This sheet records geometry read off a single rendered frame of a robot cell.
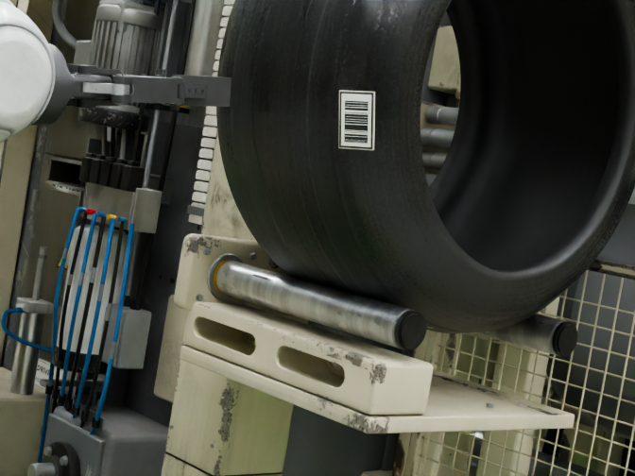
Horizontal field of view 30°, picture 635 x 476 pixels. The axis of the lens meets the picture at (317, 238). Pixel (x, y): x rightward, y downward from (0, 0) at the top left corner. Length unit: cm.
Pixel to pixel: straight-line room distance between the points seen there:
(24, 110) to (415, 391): 63
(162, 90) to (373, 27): 24
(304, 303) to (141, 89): 39
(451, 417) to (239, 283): 32
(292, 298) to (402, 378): 19
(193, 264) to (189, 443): 30
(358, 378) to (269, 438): 43
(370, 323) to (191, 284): 30
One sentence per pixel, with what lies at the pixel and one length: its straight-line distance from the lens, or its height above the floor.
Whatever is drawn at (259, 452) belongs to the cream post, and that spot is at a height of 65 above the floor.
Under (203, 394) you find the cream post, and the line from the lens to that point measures 167.
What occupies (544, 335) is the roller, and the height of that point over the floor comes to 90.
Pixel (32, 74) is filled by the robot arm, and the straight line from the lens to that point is 85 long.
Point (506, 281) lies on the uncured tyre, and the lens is 140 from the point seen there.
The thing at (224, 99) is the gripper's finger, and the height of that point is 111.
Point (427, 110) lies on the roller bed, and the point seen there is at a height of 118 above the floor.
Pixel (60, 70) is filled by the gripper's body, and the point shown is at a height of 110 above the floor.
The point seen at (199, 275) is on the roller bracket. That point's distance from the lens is 153.
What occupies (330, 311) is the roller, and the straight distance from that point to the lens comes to 136.
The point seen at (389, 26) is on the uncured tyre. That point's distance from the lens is 124.
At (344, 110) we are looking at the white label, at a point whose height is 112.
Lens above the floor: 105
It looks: 3 degrees down
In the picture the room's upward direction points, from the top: 10 degrees clockwise
